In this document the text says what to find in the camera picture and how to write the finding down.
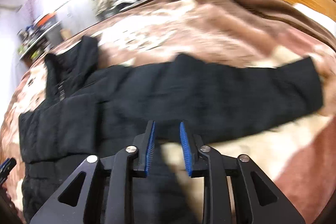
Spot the cluttered shelf unit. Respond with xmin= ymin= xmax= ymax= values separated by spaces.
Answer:
xmin=18 ymin=14 xmax=64 ymax=64

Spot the brown patterned fleece blanket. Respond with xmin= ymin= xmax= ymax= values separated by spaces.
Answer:
xmin=1 ymin=0 xmax=335 ymax=223

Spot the black quilted jacket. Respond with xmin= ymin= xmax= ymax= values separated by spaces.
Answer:
xmin=19 ymin=36 xmax=323 ymax=222

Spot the orange lidded box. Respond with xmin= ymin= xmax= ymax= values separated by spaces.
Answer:
xmin=35 ymin=12 xmax=56 ymax=27

